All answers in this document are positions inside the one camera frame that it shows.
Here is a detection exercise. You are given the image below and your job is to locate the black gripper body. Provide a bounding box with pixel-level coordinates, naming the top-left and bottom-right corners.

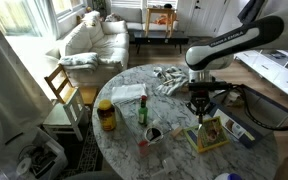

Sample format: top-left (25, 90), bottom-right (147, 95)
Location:
top-left (190, 91), bottom-right (213, 109)

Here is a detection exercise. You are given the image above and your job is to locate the yellow dog cover book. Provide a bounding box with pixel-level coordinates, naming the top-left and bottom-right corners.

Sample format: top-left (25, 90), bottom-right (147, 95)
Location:
top-left (183, 115), bottom-right (232, 155)

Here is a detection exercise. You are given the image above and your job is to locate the clear plastic storage container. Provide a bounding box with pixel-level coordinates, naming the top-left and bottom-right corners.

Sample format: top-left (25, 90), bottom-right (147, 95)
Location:
top-left (115, 97), bottom-right (175, 145)

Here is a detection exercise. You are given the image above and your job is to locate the clear floor storage bin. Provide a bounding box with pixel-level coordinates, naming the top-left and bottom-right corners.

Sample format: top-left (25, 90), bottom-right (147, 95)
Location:
top-left (0, 127), bottom-right (69, 180)

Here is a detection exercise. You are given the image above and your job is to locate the small white bottle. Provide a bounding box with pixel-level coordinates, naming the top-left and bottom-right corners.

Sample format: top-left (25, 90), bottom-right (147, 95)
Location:
top-left (228, 91), bottom-right (241, 101)

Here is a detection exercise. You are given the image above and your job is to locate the light wooden block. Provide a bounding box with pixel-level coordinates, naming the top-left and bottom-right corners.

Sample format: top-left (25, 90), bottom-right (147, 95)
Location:
top-left (170, 125), bottom-right (185, 140)

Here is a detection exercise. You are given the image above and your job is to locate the crumpled grey white cloth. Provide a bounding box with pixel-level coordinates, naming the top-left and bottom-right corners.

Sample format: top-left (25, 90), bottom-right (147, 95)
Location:
top-left (152, 65), bottom-right (190, 98)

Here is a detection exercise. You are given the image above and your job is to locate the open jar with dark contents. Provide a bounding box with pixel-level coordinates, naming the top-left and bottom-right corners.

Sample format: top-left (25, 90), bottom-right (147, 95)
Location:
top-left (144, 124), bottom-right (165, 145)

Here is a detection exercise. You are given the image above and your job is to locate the green bottle with red cap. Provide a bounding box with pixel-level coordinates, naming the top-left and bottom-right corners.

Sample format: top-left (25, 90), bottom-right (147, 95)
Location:
top-left (137, 94), bottom-right (149, 127)

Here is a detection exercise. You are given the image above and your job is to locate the blue open cardboard box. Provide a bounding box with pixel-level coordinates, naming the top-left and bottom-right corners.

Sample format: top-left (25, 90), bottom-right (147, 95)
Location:
top-left (205, 84), bottom-right (288, 150)

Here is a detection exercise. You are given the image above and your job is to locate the small red cup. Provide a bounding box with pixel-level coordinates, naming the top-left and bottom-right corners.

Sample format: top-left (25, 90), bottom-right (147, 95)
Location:
top-left (137, 139), bottom-right (150, 159)

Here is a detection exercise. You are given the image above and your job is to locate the folded white paper towel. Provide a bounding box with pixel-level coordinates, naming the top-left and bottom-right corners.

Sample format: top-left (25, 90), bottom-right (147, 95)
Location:
top-left (110, 83), bottom-right (149, 105)

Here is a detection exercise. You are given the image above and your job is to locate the white bottle with blue cap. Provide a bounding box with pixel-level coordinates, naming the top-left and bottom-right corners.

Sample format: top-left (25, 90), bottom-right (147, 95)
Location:
top-left (214, 172), bottom-right (244, 180)

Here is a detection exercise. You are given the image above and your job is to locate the black coffee table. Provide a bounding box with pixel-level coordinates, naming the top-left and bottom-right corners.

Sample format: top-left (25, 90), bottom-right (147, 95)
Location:
top-left (132, 30), bottom-right (190, 55)

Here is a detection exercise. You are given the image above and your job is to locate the white media cabinet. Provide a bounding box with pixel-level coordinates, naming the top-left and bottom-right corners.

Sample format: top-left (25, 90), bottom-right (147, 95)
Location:
top-left (233, 47), bottom-right (288, 105)

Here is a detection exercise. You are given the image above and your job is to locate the amber bottle with yellow lid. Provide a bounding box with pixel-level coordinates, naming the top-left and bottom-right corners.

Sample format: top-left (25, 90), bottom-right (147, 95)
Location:
top-left (96, 98), bottom-right (118, 132)

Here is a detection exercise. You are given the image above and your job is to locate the tall wooden side table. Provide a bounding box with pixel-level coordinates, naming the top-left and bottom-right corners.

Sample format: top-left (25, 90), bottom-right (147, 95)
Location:
top-left (144, 6), bottom-right (178, 38)

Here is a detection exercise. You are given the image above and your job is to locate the dark patterned floor rug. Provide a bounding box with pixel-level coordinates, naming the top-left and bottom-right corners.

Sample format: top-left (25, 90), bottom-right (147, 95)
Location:
top-left (54, 109), bottom-right (104, 180)

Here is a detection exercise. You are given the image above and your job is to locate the white sofa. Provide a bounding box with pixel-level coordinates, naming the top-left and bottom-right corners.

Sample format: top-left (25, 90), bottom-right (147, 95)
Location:
top-left (45, 10), bottom-right (131, 89)

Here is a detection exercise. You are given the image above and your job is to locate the grey white throw blanket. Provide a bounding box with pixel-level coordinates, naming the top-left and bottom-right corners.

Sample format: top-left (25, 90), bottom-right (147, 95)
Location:
top-left (57, 51), bottom-right (100, 72)

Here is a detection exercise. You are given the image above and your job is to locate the white chair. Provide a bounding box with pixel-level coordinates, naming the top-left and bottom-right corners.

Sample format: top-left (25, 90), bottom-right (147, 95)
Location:
top-left (41, 87), bottom-right (89, 143)

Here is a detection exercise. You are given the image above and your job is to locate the wooden chair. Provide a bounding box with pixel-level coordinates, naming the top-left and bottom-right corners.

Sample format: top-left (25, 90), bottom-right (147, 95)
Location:
top-left (43, 63), bottom-right (99, 106)

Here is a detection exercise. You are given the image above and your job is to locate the patterned sofa pillow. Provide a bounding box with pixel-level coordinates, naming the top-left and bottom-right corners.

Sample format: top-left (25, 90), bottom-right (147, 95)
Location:
top-left (80, 11), bottom-right (101, 28)

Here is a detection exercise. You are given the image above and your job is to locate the white sheer curtain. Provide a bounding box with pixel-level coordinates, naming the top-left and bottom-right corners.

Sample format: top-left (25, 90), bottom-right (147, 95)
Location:
top-left (0, 6), bottom-right (56, 162)

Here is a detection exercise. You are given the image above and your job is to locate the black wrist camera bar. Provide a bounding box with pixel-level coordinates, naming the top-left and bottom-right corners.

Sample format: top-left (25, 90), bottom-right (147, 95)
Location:
top-left (187, 81), bottom-right (234, 93)

